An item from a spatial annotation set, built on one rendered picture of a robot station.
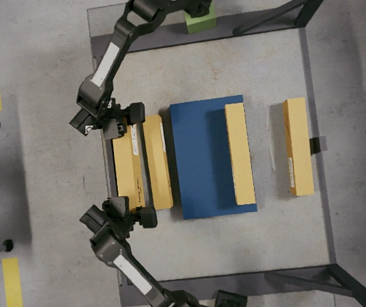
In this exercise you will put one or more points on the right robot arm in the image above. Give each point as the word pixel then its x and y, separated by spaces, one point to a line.
pixel 94 96

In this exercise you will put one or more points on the brown cardboard carton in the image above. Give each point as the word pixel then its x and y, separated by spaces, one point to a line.
pixel 298 147
pixel 158 162
pixel 128 167
pixel 239 154

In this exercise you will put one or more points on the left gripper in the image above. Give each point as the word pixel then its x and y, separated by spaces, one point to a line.
pixel 146 216

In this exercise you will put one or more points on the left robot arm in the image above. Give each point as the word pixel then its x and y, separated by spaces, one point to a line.
pixel 110 246

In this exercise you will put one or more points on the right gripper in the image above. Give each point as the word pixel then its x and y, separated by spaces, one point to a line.
pixel 135 114

